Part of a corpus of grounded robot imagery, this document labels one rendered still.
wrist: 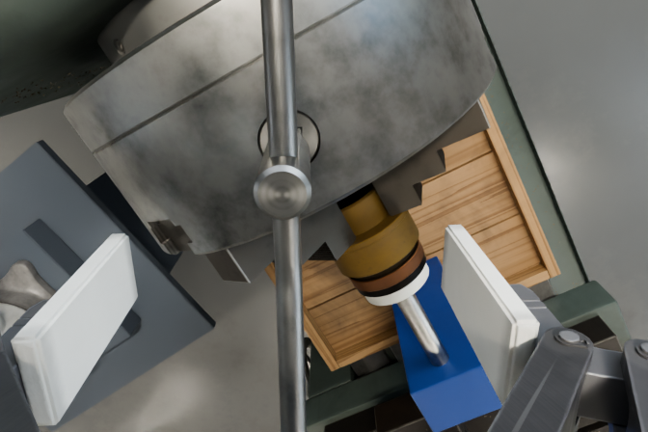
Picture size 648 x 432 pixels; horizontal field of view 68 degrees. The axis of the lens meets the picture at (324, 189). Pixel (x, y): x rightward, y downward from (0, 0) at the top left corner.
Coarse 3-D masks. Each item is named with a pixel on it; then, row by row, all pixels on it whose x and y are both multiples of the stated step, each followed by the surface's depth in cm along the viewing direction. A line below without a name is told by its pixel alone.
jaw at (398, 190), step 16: (480, 112) 36; (448, 128) 37; (464, 128) 37; (480, 128) 37; (432, 144) 38; (448, 144) 38; (416, 160) 39; (432, 160) 39; (384, 176) 40; (400, 176) 40; (416, 176) 40; (432, 176) 39; (384, 192) 41; (400, 192) 41; (416, 192) 40; (400, 208) 41
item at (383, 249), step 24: (360, 192) 47; (360, 216) 41; (384, 216) 42; (408, 216) 43; (360, 240) 41; (384, 240) 41; (408, 240) 42; (360, 264) 42; (384, 264) 41; (408, 264) 43; (360, 288) 44; (384, 288) 43
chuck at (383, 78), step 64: (384, 0) 26; (448, 0) 29; (256, 64) 25; (320, 64) 25; (384, 64) 26; (448, 64) 29; (192, 128) 26; (256, 128) 26; (320, 128) 26; (384, 128) 27; (128, 192) 32; (192, 192) 28; (320, 192) 27
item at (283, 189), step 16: (304, 144) 22; (272, 160) 19; (288, 160) 18; (304, 160) 20; (256, 176) 18; (272, 176) 18; (288, 176) 18; (304, 176) 18; (256, 192) 18; (272, 192) 18; (288, 192) 18; (304, 192) 18; (272, 208) 18; (288, 208) 18; (304, 208) 18
